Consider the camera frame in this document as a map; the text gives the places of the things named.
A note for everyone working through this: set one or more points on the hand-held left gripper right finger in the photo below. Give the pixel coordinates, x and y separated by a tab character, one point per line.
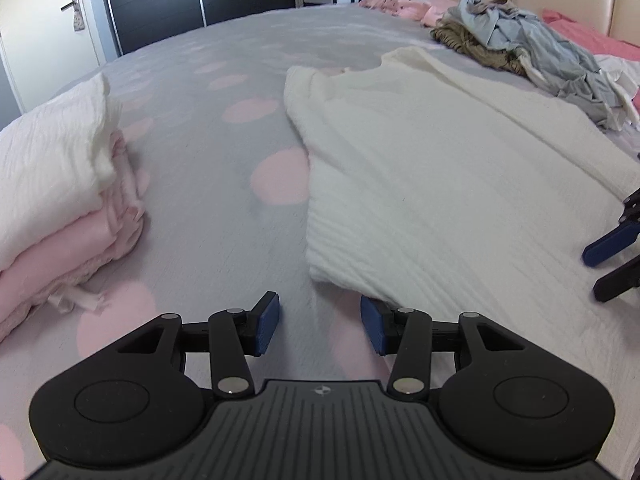
370	325

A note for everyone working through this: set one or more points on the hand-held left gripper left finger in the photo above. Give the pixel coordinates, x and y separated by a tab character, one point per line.
267	320

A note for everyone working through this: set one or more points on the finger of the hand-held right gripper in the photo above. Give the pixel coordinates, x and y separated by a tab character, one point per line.
620	282
607	247

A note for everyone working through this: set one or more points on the white textured garment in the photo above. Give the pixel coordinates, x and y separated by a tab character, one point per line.
450	185

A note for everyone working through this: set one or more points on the white crumpled garment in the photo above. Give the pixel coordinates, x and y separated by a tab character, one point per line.
622	80

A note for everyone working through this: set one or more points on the folded pink garment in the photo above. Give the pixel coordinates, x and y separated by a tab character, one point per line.
35	305
90	240

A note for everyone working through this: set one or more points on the coral pink pillow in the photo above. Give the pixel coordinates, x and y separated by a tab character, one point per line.
595	35

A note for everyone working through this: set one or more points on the light blue crumpled garment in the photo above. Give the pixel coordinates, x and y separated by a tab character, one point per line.
540	45

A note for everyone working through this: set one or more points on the grey pink-dotted duvet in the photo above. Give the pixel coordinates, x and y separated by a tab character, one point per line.
200	110

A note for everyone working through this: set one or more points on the brown striped garment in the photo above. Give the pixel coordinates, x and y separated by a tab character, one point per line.
475	47

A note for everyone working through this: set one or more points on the folded white garment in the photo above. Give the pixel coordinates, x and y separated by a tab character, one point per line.
50	170

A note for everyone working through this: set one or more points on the light pink crumpled garment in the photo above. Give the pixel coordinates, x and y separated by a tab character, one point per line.
405	5

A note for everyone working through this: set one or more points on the white door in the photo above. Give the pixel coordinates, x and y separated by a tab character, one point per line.
45	35

